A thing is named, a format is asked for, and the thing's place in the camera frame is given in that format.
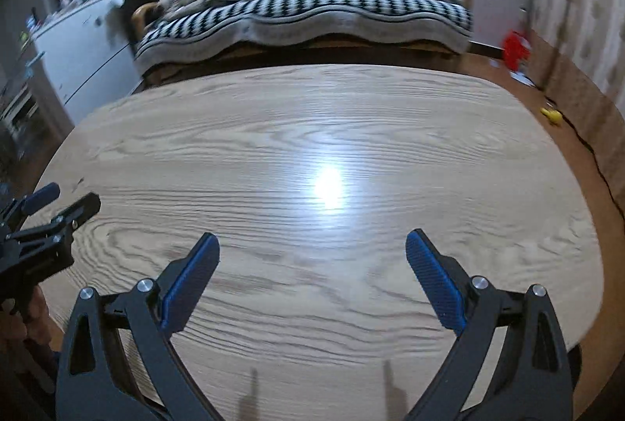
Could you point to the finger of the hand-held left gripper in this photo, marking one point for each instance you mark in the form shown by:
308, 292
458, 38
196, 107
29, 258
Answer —
78, 213
41, 197

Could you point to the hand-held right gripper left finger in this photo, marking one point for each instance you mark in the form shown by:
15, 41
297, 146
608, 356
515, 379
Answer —
190, 279

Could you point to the small yellow toy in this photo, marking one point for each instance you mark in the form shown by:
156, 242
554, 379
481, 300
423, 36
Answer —
551, 116

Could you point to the wooden sofa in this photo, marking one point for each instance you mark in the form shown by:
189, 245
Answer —
144, 16

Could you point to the red plastic bag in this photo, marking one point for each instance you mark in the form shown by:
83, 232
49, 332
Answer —
516, 50

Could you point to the metal shelf rack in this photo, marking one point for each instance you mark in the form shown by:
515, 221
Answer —
17, 113

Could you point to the person's left hand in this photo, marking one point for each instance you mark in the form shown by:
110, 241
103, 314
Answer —
36, 318

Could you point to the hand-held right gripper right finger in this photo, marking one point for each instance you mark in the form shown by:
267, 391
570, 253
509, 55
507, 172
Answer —
434, 279

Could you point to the white dresser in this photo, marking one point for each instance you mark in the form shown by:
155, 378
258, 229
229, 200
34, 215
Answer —
88, 55

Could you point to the white paper scrap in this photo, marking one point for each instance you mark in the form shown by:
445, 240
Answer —
522, 78

